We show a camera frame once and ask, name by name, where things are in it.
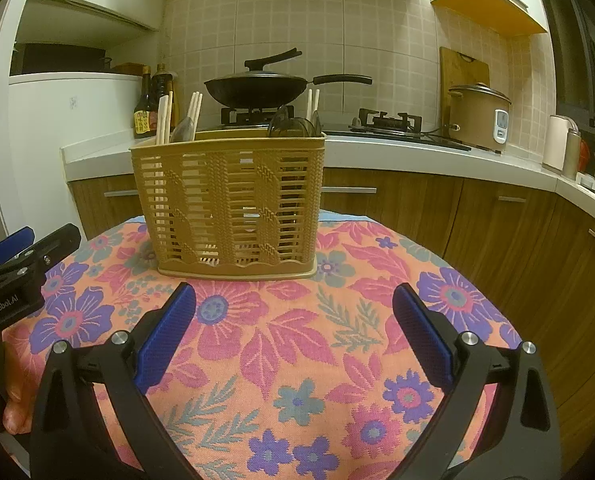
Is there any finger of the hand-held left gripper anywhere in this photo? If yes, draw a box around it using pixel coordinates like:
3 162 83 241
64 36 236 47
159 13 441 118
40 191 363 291
0 226 36 277
0 224 82 287

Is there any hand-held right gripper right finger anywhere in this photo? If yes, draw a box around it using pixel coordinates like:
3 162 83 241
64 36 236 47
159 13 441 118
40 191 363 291
392 282 563 480

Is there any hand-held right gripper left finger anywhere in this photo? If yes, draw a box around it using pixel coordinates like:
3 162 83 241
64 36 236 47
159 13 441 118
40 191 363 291
28 282 198 480

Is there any tan woven plastic utensil basket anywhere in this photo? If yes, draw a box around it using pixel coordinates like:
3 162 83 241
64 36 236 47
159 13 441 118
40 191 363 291
130 130 327 281

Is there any person's left hand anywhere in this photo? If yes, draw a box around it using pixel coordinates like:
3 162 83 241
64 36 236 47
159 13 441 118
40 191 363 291
2 355 34 436

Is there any floral tablecloth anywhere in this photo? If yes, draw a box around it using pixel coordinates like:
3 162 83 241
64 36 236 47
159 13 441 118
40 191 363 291
2 212 523 480

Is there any white refrigerator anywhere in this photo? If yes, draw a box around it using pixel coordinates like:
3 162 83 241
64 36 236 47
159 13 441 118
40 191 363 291
0 71 145 261

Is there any dark sauce bottle yellow label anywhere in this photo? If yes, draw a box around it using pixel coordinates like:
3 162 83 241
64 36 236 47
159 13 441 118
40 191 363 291
134 66 159 139

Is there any white kitchen countertop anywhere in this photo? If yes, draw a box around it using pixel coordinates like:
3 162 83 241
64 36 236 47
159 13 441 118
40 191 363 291
60 127 595 233

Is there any black pot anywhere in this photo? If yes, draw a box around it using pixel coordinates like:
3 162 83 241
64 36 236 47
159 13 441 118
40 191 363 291
14 42 114 74

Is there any black gas stove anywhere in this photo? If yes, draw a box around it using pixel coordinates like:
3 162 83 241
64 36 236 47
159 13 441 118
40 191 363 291
220 105 473 152

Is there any beige rice cooker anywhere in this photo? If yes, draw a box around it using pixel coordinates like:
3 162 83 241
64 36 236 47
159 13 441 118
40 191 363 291
447 83 512 153

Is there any white kettle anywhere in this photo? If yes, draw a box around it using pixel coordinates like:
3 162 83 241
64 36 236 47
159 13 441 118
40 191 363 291
542 115 578 173

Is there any steel thermos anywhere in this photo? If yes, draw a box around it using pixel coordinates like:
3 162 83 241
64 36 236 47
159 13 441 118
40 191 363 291
563 129 582 180

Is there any black wok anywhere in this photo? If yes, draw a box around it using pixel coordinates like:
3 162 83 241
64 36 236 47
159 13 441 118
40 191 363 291
203 48 373 109

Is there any wooden cutting board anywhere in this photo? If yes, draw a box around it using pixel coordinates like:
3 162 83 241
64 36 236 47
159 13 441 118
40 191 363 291
438 46 491 133

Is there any dark window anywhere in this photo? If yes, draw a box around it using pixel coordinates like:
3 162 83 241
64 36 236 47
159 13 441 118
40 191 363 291
532 0 595 136

